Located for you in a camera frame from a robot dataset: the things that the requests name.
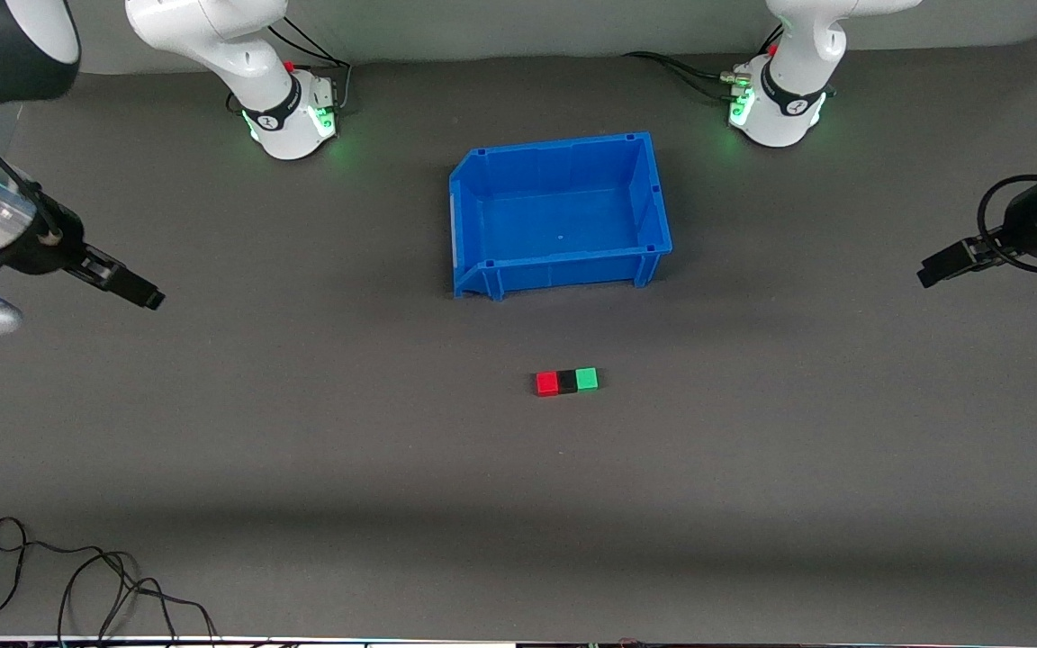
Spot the blue plastic storage bin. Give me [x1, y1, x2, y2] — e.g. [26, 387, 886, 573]
[448, 131, 673, 302]

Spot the dark grey table mat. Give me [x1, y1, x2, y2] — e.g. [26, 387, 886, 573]
[0, 34, 1037, 644]

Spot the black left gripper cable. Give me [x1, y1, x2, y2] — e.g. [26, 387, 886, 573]
[976, 174, 1037, 275]

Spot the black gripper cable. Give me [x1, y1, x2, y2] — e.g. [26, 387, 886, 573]
[0, 101, 62, 246]
[976, 174, 1037, 275]

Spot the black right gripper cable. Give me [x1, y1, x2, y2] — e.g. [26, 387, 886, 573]
[0, 101, 62, 246]

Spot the loose black cable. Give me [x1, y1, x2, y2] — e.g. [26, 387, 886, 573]
[0, 517, 219, 643]

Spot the black right arm base cable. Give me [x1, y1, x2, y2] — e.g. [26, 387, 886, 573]
[227, 16, 353, 118]

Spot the black arm base cable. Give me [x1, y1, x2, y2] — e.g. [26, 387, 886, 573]
[227, 16, 353, 118]
[621, 25, 785, 102]

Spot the black left arm base cable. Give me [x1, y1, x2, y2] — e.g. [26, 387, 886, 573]
[621, 25, 785, 102]

